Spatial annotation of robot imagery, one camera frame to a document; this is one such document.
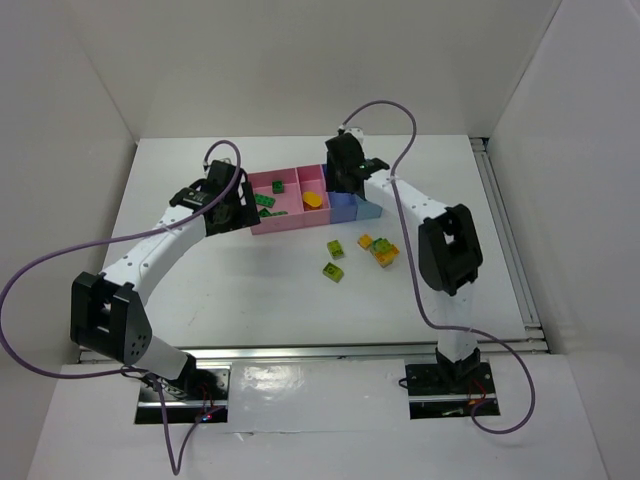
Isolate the green lego plate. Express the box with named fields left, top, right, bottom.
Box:
left=254, top=194, right=276, bottom=208

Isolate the dark green square lego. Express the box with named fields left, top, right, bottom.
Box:
left=272, top=181, right=284, bottom=194

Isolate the yellow round flower lego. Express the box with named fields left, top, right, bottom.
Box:
left=302, top=191, right=324, bottom=210

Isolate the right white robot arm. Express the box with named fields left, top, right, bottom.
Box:
left=325, top=126, right=483, bottom=385

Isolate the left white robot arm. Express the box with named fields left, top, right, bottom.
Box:
left=70, top=160, right=260, bottom=398

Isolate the dark blue container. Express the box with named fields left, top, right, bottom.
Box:
left=326, top=190, right=358, bottom=224

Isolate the small pink container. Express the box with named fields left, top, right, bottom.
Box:
left=296, top=165, right=330, bottom=227

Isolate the large pink container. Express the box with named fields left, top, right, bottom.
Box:
left=248, top=168, right=303, bottom=235

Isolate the light blue container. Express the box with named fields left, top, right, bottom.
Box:
left=354, top=196, right=382, bottom=221

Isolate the yellow square lego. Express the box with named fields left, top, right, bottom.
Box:
left=357, top=234, right=373, bottom=250

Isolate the lime lego with slope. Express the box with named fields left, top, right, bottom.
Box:
left=327, top=240, right=344, bottom=260

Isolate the lime lego on stack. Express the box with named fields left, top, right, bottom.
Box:
left=371, top=238, right=394, bottom=255

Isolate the orange lego plate stack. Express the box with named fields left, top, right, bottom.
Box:
left=371, top=244, right=399, bottom=268

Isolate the lime lego upside down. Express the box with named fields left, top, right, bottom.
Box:
left=322, top=262, right=344, bottom=283

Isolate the right aluminium rail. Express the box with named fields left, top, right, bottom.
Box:
left=469, top=137, right=550, bottom=354

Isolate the aluminium rail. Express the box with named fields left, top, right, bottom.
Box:
left=77, top=340, right=471, bottom=365
left=469, top=137, right=550, bottom=354

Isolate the front aluminium rail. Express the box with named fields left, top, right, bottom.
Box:
left=77, top=340, right=471, bottom=365

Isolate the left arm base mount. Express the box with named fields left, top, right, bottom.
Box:
left=134, top=365, right=231, bottom=425

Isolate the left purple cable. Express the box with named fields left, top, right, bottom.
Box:
left=0, top=139, right=244, bottom=476

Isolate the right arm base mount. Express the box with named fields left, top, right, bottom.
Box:
left=398, top=362, right=500, bottom=420

